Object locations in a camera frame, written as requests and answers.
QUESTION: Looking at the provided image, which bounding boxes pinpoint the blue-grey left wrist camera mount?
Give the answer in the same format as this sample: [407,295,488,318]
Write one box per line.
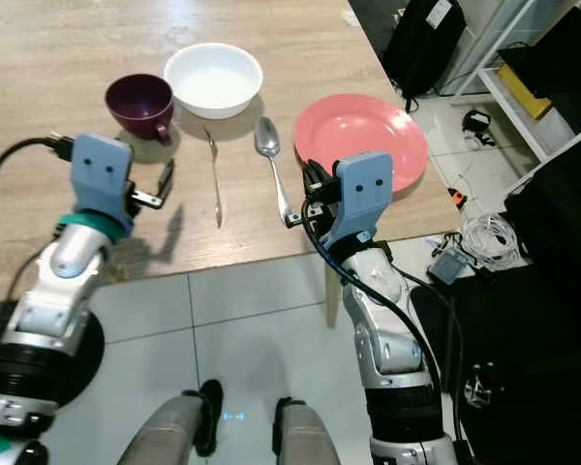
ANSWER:
[70,133,136,220]

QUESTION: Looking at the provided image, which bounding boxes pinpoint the yellow box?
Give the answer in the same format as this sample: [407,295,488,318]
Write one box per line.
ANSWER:
[498,63,554,120]

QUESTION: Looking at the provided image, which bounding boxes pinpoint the silver spoon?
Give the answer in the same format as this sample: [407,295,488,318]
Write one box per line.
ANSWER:
[255,116,297,223]

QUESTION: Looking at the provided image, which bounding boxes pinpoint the black case on shelf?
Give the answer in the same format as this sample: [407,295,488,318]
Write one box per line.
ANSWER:
[498,8,581,109]

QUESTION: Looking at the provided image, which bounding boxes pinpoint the grey robot leg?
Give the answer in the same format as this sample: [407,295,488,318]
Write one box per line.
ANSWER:
[116,379,225,465]
[270,396,341,465]

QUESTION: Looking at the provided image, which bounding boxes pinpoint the wooden table leg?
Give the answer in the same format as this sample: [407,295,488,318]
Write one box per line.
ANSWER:
[324,260,346,329]

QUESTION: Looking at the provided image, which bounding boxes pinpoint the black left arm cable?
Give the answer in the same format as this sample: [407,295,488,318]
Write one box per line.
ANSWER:
[0,137,76,292]

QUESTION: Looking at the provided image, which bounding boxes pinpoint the black backpack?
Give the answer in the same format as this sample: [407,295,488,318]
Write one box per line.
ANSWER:
[382,0,467,100]

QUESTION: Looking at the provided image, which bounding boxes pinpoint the black cabinet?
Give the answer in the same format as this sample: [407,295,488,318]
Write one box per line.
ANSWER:
[411,126,581,465]

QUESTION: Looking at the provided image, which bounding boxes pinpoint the grey power adapter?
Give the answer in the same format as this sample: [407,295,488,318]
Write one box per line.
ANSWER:
[428,242,472,286]

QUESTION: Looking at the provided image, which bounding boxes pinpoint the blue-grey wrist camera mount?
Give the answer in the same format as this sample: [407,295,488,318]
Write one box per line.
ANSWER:
[329,151,394,244]
[70,133,136,220]

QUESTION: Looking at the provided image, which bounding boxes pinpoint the purple cup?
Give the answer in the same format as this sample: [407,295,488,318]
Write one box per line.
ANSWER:
[105,74,176,147]

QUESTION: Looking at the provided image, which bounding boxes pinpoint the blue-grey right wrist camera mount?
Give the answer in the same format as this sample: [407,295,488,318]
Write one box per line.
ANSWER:
[329,151,394,244]

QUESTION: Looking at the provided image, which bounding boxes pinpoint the pink plate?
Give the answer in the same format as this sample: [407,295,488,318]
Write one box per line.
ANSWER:
[293,93,429,194]

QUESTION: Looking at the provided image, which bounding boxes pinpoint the black and white charger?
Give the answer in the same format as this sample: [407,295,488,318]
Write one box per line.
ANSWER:
[462,108,496,147]

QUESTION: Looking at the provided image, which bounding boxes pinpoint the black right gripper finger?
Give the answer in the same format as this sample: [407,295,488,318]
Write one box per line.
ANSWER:
[302,158,333,200]

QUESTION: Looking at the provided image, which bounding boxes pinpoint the white shelf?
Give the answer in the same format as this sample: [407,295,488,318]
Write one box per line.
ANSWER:
[474,0,581,163]

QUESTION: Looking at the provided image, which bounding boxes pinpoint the white bowl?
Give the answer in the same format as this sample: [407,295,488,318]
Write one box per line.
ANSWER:
[164,43,264,120]

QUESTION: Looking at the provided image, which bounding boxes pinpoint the silver fork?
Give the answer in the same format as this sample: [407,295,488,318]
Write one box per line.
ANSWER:
[203,126,226,231]

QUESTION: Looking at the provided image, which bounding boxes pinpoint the grey right robot leg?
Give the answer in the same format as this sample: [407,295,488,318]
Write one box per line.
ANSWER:
[270,396,341,465]

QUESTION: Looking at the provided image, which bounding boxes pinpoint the white cable bundle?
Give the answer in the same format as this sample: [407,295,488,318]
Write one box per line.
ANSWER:
[459,211,525,273]

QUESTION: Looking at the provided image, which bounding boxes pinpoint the grey left robot leg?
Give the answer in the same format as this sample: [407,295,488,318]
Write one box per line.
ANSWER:
[116,379,225,465]

